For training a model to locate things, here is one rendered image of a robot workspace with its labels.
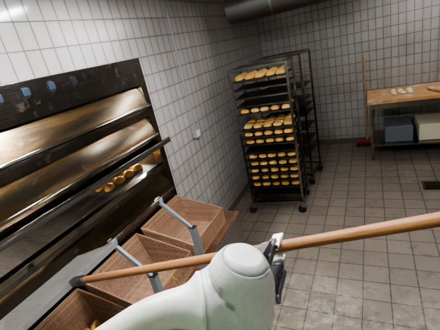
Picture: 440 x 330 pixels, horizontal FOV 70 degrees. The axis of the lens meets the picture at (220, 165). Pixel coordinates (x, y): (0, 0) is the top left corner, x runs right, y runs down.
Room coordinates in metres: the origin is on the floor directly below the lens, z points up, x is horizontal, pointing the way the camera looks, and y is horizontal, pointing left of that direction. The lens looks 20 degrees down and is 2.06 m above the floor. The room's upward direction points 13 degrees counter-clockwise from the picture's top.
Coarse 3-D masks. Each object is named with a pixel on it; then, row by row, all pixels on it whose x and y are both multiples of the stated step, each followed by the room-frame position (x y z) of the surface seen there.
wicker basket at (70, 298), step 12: (72, 300) 1.59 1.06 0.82; (84, 300) 1.63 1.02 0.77; (96, 300) 1.58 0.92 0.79; (60, 312) 1.50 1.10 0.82; (72, 312) 1.55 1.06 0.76; (84, 312) 1.59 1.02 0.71; (96, 312) 1.60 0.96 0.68; (108, 312) 1.55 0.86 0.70; (48, 324) 1.43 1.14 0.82; (60, 324) 1.47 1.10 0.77; (72, 324) 1.51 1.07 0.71; (84, 324) 1.55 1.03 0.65
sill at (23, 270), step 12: (156, 168) 2.63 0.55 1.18; (144, 180) 2.45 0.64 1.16; (120, 192) 2.24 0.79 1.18; (108, 204) 2.08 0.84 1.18; (96, 216) 1.96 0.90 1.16; (72, 228) 1.82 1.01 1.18; (84, 228) 1.86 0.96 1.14; (60, 240) 1.70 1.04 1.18; (36, 252) 1.62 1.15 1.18; (48, 252) 1.62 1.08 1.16; (24, 264) 1.51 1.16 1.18; (36, 264) 1.54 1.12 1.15; (12, 276) 1.43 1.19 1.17; (0, 288) 1.36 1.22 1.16
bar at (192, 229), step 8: (160, 200) 1.99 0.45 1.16; (152, 208) 1.91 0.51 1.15; (168, 208) 1.97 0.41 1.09; (176, 216) 1.94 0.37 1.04; (128, 224) 1.72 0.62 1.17; (184, 224) 1.92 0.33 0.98; (120, 232) 1.64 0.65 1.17; (192, 232) 1.88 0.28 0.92; (112, 240) 1.57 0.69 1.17; (192, 240) 1.89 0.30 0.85; (120, 248) 1.56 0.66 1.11; (200, 248) 1.89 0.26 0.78; (128, 256) 1.54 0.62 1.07; (136, 264) 1.51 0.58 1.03; (152, 280) 1.46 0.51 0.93; (160, 288) 1.47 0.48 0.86
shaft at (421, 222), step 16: (384, 224) 0.58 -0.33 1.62; (400, 224) 0.56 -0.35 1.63; (416, 224) 0.55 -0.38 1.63; (432, 224) 0.53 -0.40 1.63; (288, 240) 0.69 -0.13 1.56; (304, 240) 0.66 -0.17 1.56; (320, 240) 0.64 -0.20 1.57; (336, 240) 0.62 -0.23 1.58; (352, 240) 0.61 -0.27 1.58; (208, 256) 0.81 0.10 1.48; (112, 272) 1.03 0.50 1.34; (128, 272) 0.98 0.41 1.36; (144, 272) 0.94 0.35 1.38
